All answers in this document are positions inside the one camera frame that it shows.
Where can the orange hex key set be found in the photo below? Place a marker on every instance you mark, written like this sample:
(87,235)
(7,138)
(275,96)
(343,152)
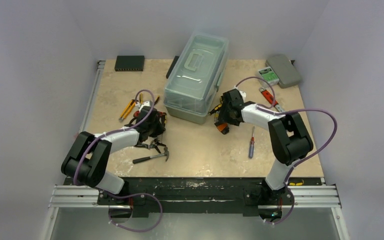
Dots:
(222,127)

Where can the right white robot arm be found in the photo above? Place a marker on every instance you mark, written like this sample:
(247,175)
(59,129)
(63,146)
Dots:
(289,137)

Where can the yellow black needle pliers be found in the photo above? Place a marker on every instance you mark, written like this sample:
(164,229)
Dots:
(141,99)

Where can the yellow handled pliers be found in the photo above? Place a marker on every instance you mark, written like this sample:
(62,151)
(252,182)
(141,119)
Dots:
(128,109)

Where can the blue red screwdriver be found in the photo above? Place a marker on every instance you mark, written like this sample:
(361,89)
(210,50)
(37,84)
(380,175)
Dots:
(251,144)

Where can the translucent green tool box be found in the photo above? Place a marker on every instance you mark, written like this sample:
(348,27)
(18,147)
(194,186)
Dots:
(196,77)

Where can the black yellow stubby screwdriver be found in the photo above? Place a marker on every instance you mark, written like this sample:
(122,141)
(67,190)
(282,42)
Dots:
(215,109)

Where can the grey plastic case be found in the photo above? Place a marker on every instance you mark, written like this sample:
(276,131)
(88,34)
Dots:
(284,69)

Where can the black pruning shears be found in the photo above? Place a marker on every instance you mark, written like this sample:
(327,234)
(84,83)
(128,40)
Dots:
(154,144)

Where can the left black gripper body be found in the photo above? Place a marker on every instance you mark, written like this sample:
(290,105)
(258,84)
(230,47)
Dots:
(155,128)

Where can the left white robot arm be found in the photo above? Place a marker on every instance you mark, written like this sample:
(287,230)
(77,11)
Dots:
(87,160)

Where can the black handled hammer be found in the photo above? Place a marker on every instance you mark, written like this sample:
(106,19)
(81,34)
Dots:
(166,154)

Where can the red adjustable wrench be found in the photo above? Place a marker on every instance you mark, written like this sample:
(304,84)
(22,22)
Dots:
(270,98)

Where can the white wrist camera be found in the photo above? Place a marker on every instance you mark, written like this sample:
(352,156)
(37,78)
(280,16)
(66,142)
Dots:
(241,93)
(144,107)

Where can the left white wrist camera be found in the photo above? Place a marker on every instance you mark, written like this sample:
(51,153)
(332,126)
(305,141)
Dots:
(144,107)

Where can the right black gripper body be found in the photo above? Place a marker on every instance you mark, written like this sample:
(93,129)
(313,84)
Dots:
(223,115)

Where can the green white screw box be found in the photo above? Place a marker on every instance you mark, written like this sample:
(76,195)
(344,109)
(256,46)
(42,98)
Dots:
(268,75)

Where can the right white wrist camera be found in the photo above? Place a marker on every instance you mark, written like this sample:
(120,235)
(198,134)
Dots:
(241,93)

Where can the small black flat box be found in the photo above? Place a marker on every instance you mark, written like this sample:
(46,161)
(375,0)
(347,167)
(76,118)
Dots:
(172,66)

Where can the black network switch box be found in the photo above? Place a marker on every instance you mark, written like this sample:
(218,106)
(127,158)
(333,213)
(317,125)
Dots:
(129,63)

